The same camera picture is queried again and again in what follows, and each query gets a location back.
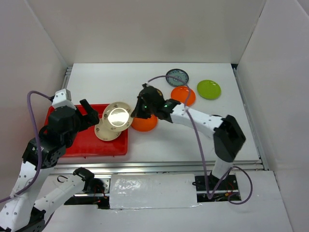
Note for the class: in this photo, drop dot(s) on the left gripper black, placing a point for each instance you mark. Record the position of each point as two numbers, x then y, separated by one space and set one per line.
91 118

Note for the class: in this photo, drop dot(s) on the white foam cover board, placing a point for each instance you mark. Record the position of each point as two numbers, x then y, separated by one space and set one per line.
152 191

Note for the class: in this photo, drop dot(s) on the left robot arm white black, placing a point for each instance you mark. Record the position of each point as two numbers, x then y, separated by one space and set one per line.
23 210

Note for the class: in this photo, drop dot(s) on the orange plate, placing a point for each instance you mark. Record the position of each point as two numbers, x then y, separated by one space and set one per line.
184 95
144 125

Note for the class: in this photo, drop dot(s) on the green plate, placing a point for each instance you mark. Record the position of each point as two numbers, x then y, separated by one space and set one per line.
209 89

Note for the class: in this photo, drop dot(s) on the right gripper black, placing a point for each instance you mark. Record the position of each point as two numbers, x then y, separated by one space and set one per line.
137 112

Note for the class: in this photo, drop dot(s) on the cream plate with red marks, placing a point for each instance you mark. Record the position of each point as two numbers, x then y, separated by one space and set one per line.
105 134

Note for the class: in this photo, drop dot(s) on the yellow patterned plate dark rim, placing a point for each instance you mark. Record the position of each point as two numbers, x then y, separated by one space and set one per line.
159 93

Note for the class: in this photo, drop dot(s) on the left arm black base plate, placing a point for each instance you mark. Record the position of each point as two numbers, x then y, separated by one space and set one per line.
94 186

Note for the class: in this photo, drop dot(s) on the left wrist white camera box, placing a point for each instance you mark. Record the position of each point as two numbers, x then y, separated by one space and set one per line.
62 98

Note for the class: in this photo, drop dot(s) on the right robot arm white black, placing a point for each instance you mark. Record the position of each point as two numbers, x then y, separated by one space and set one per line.
226 133

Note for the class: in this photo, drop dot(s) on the blue patterned plate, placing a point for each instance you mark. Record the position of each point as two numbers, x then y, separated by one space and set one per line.
177 77

